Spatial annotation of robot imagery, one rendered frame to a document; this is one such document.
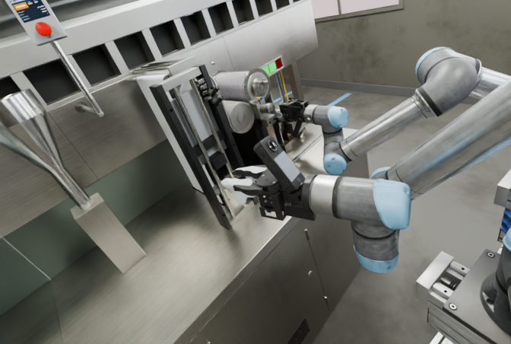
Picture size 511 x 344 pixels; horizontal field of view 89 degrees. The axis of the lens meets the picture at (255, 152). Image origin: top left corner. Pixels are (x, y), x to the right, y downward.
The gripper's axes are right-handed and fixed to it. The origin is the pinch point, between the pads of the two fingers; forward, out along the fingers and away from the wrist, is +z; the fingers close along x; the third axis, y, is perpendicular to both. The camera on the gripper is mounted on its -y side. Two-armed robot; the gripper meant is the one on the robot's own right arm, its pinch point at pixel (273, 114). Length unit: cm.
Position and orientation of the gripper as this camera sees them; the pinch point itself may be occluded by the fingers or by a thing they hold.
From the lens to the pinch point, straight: 120.3
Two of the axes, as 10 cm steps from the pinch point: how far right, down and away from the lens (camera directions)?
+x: -6.9, 5.4, -4.9
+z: -6.7, -1.9, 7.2
